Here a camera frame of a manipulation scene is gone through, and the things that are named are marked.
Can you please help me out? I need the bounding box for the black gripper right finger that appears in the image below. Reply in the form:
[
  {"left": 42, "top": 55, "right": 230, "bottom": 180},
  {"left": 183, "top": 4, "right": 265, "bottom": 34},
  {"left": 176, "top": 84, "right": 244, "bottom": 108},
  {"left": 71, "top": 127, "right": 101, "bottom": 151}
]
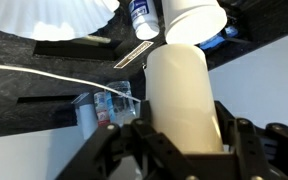
[{"left": 213, "top": 100, "right": 288, "bottom": 180}]

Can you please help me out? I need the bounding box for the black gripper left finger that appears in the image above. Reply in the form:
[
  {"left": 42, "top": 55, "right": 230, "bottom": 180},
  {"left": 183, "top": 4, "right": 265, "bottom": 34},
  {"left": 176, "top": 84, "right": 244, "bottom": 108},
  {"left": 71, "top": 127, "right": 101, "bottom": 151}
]
[{"left": 55, "top": 99, "right": 162, "bottom": 180}]

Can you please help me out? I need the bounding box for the white paper cup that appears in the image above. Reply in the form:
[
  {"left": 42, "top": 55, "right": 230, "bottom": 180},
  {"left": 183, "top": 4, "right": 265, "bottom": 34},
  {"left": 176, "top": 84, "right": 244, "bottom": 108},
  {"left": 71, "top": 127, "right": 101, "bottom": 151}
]
[
  {"left": 144, "top": 44, "right": 225, "bottom": 154},
  {"left": 160, "top": 0, "right": 228, "bottom": 46}
]

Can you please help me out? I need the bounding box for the white coffee filter stack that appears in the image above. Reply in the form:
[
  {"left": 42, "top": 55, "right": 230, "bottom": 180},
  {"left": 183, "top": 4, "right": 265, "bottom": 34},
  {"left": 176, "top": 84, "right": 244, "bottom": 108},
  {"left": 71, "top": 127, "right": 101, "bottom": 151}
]
[{"left": 0, "top": 0, "right": 121, "bottom": 42}]

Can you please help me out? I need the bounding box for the white bottle red label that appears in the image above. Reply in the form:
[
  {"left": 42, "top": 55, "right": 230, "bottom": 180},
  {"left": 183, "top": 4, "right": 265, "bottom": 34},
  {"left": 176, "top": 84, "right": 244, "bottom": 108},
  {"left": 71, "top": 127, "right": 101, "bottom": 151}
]
[{"left": 93, "top": 91, "right": 111, "bottom": 128}]

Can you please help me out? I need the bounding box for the clear plastic bottle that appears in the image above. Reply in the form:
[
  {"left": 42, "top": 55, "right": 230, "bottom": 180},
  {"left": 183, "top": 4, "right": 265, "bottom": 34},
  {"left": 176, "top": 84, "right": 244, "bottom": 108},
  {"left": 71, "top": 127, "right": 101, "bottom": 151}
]
[{"left": 105, "top": 80, "right": 134, "bottom": 125}]

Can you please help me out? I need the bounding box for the blue plastic item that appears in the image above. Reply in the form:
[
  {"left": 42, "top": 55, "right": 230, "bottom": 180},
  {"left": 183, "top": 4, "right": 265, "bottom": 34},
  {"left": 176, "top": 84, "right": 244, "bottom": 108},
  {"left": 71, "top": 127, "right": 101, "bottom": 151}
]
[{"left": 198, "top": 26, "right": 240, "bottom": 51}]

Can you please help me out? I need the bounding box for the small white pill bottle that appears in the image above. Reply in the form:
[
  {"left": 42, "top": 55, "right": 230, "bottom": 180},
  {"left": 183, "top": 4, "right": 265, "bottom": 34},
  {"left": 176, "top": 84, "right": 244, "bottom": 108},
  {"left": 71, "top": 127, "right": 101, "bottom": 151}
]
[{"left": 128, "top": 0, "right": 161, "bottom": 41}]

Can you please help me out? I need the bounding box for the white cable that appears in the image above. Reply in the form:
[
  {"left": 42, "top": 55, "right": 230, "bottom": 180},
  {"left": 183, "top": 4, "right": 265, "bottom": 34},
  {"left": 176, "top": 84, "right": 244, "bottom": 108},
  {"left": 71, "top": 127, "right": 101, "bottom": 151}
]
[{"left": 0, "top": 63, "right": 142, "bottom": 103}]

